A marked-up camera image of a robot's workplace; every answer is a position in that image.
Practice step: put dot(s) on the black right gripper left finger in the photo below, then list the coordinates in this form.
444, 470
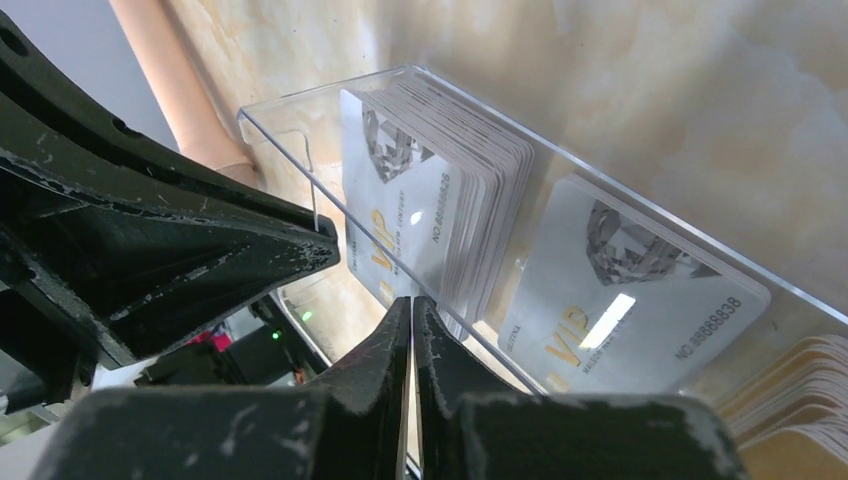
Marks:
347, 423

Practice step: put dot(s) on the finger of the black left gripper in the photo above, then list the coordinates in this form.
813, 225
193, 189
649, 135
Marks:
31, 81
104, 262

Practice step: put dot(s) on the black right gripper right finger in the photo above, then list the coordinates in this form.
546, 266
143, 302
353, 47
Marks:
474, 425

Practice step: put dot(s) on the clear acrylic card box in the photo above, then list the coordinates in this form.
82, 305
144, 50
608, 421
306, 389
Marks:
786, 233

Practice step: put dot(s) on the silver credit card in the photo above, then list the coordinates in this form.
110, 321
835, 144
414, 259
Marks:
433, 186
611, 301

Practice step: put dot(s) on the gold credit card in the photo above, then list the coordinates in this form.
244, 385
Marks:
790, 420

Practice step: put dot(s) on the pink wooden cylinder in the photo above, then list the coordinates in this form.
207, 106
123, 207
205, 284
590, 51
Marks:
179, 91

